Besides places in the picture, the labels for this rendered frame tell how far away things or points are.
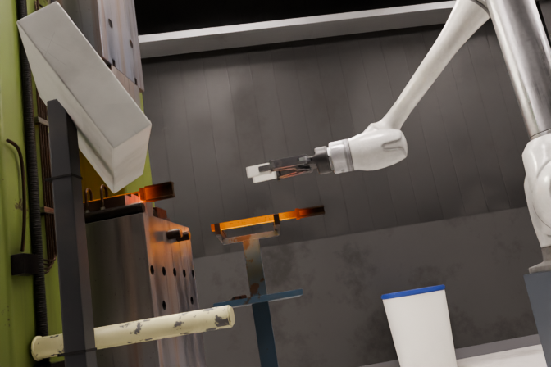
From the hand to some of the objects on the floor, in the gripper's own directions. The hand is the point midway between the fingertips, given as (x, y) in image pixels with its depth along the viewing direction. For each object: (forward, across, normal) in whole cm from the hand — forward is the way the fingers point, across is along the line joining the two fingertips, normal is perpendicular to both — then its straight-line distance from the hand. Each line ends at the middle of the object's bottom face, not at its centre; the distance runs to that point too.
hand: (259, 173), depth 166 cm
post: (+28, -58, -99) cm, 118 cm away
